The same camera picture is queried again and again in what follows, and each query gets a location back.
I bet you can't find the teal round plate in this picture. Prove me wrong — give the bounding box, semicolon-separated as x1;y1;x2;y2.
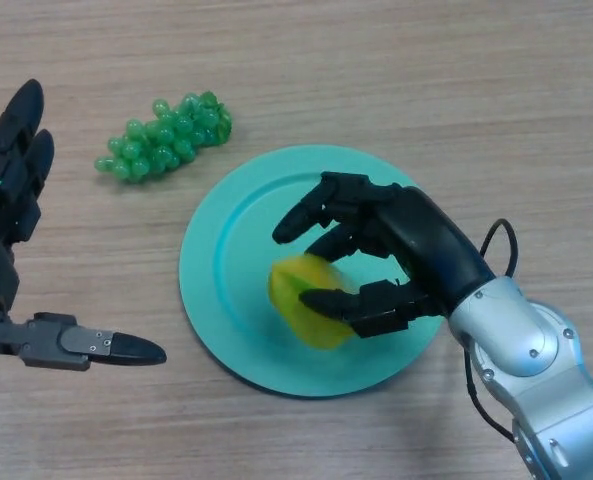
178;144;445;400

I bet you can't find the green grape bunch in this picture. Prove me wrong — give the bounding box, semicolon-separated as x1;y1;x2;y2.
93;90;233;185

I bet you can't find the yellow starfruit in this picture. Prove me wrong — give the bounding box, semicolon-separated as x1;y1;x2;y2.
268;253;356;351

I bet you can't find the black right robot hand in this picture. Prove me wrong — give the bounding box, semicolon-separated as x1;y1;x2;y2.
271;171;497;340

